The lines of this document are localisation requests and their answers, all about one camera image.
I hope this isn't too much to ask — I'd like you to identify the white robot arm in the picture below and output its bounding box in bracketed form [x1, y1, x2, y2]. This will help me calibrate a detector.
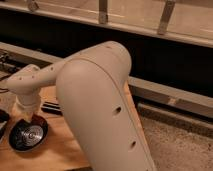
[7, 41, 157, 171]

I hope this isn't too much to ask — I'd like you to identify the black ceramic bowl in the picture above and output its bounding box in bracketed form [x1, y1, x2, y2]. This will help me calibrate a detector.
[9, 119, 48, 152]

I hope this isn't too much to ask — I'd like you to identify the red pepper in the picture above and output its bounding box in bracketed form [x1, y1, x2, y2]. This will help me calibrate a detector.
[32, 115, 46, 126]

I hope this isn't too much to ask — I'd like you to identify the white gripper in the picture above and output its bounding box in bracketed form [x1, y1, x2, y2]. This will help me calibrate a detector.
[14, 100, 41, 122]

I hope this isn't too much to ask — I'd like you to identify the black object at left edge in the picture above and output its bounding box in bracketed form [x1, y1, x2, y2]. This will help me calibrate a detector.
[0, 109, 10, 139]

